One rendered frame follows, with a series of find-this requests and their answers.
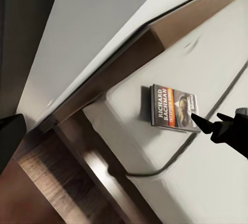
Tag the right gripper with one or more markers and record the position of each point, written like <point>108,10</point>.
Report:
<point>221,131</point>

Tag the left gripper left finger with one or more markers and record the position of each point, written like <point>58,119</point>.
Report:
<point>12,131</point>

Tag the nightstand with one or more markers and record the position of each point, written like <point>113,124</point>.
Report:
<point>21,201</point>

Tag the hardback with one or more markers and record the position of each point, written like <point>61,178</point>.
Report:
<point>171,109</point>

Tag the bed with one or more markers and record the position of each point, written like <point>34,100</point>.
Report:
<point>152,175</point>

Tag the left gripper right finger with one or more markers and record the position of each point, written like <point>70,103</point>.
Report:
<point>240,130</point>

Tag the fixed window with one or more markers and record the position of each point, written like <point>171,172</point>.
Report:
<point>22,23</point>

